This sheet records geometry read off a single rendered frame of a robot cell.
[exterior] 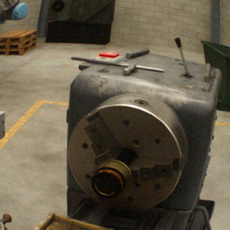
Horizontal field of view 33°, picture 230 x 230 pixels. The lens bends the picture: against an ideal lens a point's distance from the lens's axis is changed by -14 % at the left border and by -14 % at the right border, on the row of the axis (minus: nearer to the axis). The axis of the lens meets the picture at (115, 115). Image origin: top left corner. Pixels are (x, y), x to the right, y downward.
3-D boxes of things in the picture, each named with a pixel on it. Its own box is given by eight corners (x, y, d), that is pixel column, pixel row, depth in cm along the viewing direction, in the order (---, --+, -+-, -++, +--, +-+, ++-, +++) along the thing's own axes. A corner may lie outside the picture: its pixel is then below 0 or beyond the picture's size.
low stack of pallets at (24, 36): (8, 46, 957) (10, 30, 944) (37, 45, 952) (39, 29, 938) (-9, 55, 838) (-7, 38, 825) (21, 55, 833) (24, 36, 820)
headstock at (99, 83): (113, 134, 195) (121, 47, 183) (212, 151, 183) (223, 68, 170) (58, 186, 141) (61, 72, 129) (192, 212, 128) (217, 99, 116)
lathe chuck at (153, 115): (74, 181, 131) (89, 82, 120) (169, 208, 123) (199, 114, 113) (63, 192, 122) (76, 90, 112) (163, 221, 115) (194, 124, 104)
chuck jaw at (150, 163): (138, 151, 115) (181, 152, 111) (138, 169, 116) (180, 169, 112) (126, 167, 104) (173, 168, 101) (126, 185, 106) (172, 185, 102)
